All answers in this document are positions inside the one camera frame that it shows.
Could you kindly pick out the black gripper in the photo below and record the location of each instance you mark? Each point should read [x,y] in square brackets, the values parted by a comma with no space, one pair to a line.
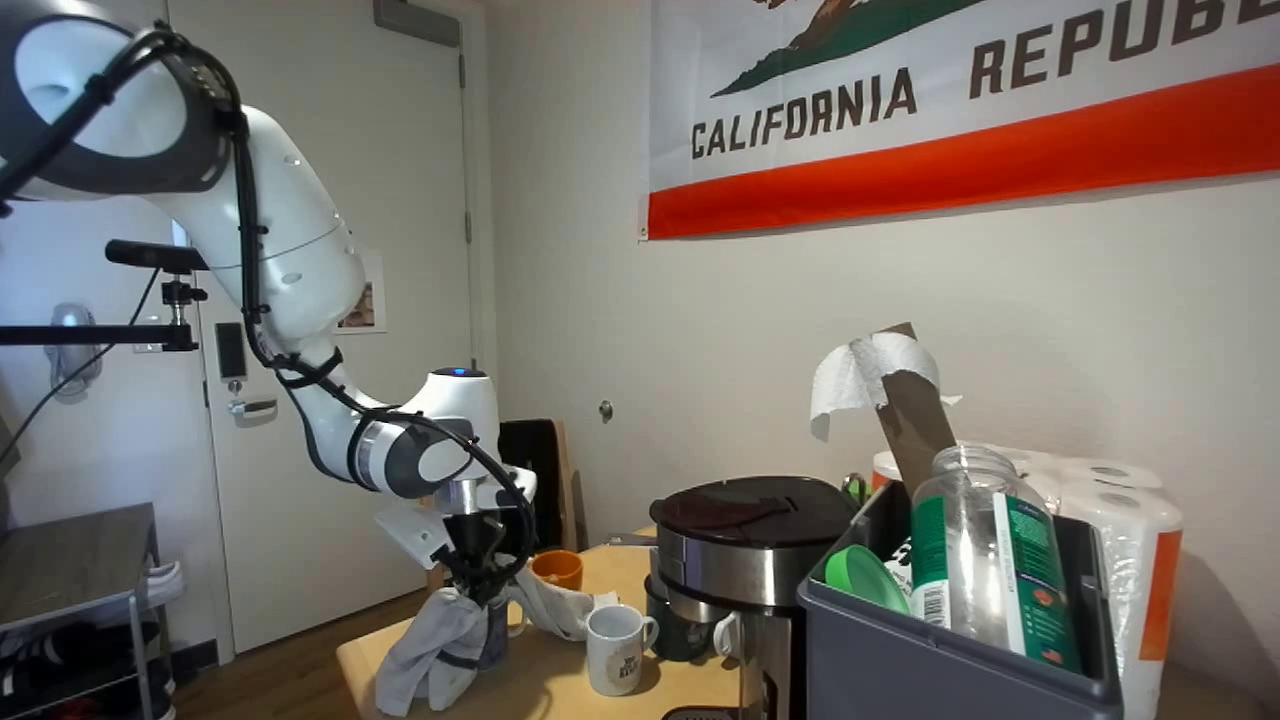
[489,551]

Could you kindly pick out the light grey towel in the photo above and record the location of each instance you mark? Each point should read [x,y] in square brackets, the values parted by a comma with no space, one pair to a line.
[454,637]

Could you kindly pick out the steel coffee maker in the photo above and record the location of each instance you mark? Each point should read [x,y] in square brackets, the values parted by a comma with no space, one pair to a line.
[736,551]

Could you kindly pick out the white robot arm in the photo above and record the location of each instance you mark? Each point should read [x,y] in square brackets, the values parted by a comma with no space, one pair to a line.
[94,107]

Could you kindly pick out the small white cup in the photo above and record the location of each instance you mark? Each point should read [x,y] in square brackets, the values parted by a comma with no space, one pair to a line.
[617,640]

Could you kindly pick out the paper towel multipack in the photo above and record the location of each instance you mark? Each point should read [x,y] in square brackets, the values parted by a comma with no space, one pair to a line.
[1138,534]

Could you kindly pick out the orange mug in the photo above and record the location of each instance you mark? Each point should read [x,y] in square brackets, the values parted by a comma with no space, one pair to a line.
[556,566]

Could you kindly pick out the small photo on door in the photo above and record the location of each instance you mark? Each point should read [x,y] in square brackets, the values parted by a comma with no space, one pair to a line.
[362,315]

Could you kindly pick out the dark grey bin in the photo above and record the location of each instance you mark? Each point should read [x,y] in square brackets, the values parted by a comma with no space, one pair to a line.
[865,660]

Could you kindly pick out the grey metal cart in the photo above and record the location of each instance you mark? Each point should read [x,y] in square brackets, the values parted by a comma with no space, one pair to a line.
[65,571]

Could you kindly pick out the white door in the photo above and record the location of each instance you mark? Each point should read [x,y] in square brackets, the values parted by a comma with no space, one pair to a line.
[380,120]

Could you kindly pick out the clear plastic bottle green label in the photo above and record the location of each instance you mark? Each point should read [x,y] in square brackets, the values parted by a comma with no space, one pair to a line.
[984,556]

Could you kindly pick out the California Republic flag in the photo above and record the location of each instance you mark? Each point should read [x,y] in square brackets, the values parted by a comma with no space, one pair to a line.
[807,112]

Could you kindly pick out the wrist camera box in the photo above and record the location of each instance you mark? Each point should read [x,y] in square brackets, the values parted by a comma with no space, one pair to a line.
[415,530]

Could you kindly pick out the black camera tripod arm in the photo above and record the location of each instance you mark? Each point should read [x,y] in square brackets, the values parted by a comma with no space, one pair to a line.
[65,329]

